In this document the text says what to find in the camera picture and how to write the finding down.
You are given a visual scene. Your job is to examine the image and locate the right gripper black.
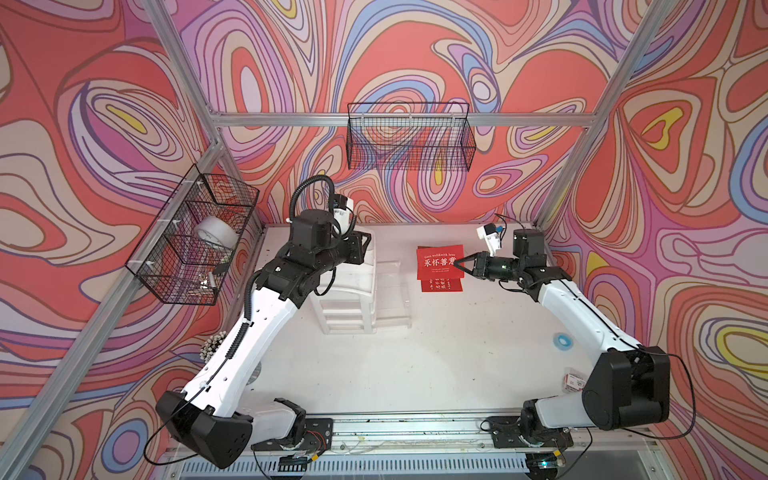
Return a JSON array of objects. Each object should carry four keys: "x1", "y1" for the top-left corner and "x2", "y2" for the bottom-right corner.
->
[{"x1": 453, "y1": 252, "x2": 523, "y2": 282}]

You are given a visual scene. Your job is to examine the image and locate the red postcard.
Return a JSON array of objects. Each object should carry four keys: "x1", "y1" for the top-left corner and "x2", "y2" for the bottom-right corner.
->
[
  {"x1": 421, "y1": 278, "x2": 463, "y2": 293},
  {"x1": 416, "y1": 245, "x2": 465, "y2": 280}
]

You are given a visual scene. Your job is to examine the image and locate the white plastic drawer organizer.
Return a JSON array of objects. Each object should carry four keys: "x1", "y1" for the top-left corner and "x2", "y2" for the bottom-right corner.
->
[{"x1": 310, "y1": 228, "x2": 377, "y2": 335}]

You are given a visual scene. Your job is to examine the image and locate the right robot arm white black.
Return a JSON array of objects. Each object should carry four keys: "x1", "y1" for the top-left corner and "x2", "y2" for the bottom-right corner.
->
[{"x1": 453, "y1": 223, "x2": 671, "y2": 444}]

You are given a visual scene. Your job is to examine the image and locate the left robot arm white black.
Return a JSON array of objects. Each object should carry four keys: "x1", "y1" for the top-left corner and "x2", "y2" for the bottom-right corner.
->
[{"x1": 155, "y1": 207, "x2": 371, "y2": 469}]

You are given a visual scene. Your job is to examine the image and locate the white tape roll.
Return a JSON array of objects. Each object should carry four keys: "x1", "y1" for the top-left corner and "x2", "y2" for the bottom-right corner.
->
[{"x1": 194, "y1": 216, "x2": 239, "y2": 249}]

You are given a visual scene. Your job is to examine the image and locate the small red white packet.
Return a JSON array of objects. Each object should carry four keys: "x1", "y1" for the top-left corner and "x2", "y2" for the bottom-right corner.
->
[{"x1": 562, "y1": 372, "x2": 587, "y2": 393}]

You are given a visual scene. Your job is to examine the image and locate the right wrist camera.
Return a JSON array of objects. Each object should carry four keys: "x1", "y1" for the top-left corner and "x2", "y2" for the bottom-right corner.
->
[{"x1": 477, "y1": 223, "x2": 506, "y2": 256}]

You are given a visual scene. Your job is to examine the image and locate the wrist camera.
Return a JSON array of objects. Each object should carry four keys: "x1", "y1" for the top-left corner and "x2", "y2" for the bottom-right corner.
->
[
  {"x1": 477, "y1": 223, "x2": 506, "y2": 256},
  {"x1": 332, "y1": 193, "x2": 355, "y2": 236}
]

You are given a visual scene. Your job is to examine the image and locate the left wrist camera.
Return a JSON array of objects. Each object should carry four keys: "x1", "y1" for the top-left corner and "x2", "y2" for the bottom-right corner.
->
[{"x1": 332, "y1": 193, "x2": 355, "y2": 236}]

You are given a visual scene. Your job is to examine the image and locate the black wire basket back wall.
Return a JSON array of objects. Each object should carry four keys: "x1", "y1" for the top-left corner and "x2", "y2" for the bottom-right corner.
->
[{"x1": 346, "y1": 100, "x2": 476, "y2": 172}]

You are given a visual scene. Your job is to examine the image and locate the black wire basket wall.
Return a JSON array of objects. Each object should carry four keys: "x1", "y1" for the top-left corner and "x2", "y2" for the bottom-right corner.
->
[
  {"x1": 125, "y1": 166, "x2": 260, "y2": 306},
  {"x1": 346, "y1": 100, "x2": 476, "y2": 172}
]

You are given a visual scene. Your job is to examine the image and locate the black wire basket left wall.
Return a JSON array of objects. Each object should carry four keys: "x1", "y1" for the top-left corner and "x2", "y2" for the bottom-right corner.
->
[{"x1": 125, "y1": 166, "x2": 260, "y2": 306}]

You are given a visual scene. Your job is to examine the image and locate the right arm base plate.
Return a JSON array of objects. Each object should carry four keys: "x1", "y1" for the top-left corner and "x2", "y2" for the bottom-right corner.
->
[{"x1": 480, "y1": 415, "x2": 574, "y2": 450}]

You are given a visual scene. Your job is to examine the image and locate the aluminium front rail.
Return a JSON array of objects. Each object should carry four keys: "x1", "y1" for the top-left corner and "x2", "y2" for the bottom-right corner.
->
[{"x1": 170, "y1": 410, "x2": 658, "y2": 463}]

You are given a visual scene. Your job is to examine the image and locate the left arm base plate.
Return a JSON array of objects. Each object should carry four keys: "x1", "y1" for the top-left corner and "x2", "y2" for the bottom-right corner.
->
[{"x1": 250, "y1": 417, "x2": 334, "y2": 454}]

